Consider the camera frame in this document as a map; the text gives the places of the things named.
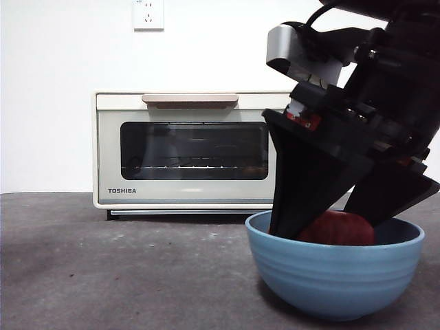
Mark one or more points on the cream Toshiba toaster oven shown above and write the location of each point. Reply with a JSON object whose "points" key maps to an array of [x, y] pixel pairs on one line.
{"points": [[103, 206]]}

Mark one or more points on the red apple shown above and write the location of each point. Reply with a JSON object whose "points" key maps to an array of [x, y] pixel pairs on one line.
{"points": [[340, 230]]}

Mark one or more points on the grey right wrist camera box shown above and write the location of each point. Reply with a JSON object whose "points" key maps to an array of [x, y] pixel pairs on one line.
{"points": [[280, 43]]}

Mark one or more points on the white wall socket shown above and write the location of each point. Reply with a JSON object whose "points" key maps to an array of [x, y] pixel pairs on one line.
{"points": [[148, 15]]}

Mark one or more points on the blue ribbed bowl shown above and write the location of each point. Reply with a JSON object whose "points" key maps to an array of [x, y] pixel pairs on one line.
{"points": [[333, 282]]}

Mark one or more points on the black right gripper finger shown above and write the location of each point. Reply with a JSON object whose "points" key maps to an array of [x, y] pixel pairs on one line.
{"points": [[395, 196], [302, 178]]}

